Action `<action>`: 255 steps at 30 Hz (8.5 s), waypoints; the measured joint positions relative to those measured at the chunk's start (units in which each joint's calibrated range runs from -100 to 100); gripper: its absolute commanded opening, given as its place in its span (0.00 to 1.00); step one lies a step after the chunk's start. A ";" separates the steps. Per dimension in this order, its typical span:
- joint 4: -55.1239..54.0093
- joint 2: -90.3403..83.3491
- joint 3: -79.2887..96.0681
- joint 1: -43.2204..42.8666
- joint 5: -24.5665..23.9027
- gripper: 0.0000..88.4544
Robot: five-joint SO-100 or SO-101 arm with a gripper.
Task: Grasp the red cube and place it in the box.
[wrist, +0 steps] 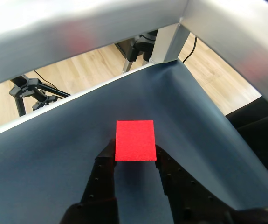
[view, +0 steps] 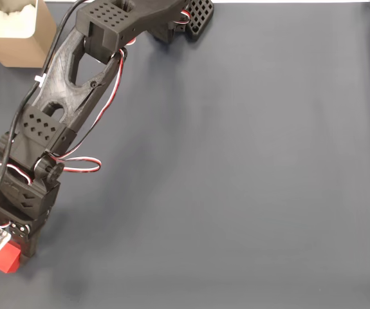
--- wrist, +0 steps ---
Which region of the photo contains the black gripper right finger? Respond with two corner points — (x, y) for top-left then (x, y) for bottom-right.
(155, 145), (237, 224)

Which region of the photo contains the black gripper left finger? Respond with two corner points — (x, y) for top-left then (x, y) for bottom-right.
(59, 139), (120, 224)

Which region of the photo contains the red cube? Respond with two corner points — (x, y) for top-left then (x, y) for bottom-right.
(114, 120), (158, 162)

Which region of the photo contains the dark grey-blue table mat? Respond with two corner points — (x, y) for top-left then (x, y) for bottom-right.
(0, 59), (268, 224)

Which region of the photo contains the black bulky object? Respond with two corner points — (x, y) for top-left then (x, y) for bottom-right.
(226, 95), (268, 187)

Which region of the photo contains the black tripod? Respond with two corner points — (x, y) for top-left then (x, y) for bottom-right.
(9, 74), (72, 117)

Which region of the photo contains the black stand with silver legs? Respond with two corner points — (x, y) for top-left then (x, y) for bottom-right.
(121, 30), (159, 73)

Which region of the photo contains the aluminium frame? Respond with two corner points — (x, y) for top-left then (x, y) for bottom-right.
(0, 0), (268, 112)

